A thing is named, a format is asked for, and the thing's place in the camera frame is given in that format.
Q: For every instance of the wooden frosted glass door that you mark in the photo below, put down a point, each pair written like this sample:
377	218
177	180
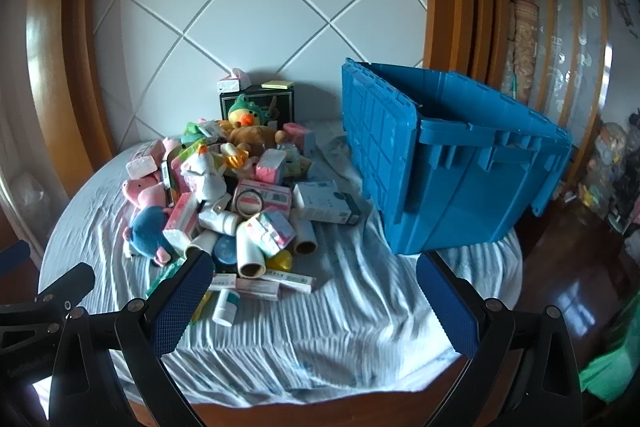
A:
575	32

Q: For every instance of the white paper roll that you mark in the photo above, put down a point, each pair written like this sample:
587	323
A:
249	252
304	237
202	242

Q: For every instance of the green white packet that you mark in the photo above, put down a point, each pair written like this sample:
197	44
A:
192	129

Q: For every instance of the teal lidded jar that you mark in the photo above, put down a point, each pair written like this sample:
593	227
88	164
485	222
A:
225	249

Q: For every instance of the large pink tissue pack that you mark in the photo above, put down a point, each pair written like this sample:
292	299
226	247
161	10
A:
181	219

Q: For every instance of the brown bear plush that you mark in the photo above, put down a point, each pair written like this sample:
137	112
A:
255	139

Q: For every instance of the colourful pastel tissue pack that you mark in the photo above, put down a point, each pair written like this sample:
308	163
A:
267	232

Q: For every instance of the pink pig plush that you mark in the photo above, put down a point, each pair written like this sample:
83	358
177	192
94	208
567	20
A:
142	189

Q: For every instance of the white bottle brown label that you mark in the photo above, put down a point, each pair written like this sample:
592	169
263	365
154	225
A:
220	222

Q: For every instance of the small white bottle teal label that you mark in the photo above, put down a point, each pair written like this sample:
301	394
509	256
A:
226	307

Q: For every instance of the slim white red box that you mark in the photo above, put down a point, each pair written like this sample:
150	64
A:
224	282

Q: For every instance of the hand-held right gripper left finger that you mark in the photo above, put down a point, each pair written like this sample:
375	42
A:
180	302

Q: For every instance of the black box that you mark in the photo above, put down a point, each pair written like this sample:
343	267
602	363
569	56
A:
282	107

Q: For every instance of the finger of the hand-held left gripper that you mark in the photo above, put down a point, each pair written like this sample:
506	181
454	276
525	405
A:
65	281
15	253

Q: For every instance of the green plastic bag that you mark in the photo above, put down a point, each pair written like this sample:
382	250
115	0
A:
615	357

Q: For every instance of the pile of household clutter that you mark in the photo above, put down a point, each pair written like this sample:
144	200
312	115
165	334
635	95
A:
612	177

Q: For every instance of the yellow duck plush green hat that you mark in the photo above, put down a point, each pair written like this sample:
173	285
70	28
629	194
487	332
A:
245	119

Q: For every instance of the green yellow wet wipes pack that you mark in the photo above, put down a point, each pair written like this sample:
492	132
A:
162	279

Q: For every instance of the white box teal edge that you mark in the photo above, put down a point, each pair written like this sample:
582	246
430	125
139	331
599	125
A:
322	202

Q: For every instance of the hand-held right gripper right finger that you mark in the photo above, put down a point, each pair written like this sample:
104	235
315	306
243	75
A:
447	307

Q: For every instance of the yellow plastic egg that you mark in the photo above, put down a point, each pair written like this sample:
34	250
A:
280	261

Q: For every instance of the flat pink white box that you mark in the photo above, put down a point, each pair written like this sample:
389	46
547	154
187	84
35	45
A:
275	197

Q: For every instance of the pink white tissue box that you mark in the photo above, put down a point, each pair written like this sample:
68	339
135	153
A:
234	81

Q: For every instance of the slim white green box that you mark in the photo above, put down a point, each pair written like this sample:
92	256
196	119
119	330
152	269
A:
292	281

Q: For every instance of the small pink tissue pack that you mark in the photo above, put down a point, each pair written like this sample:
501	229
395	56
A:
141	168
270	167
300	139
149	151

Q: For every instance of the blue plastic storage crate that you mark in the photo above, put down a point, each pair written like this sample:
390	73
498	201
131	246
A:
450	187

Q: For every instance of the yellow sticky note pad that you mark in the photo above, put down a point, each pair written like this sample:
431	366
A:
277	84

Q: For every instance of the white goose plush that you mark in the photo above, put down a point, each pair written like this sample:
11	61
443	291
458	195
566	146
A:
202	177

